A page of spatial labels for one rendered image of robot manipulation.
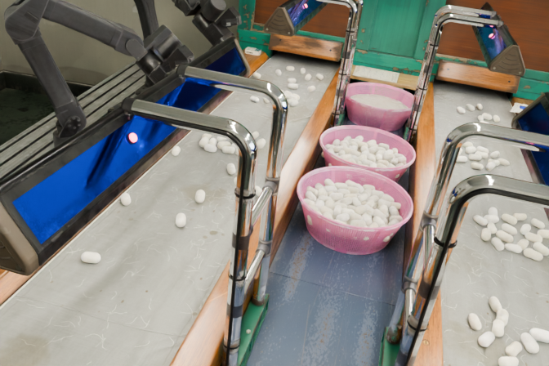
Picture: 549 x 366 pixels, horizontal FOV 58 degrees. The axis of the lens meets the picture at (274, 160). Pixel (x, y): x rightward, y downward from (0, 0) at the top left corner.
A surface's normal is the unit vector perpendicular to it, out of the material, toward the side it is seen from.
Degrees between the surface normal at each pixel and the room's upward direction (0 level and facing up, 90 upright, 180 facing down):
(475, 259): 0
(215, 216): 0
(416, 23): 90
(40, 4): 90
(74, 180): 58
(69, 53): 90
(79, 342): 0
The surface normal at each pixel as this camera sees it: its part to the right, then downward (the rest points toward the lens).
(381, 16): -0.26, 0.43
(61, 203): 0.87, -0.29
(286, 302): 0.11, -0.88
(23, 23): 0.44, 0.46
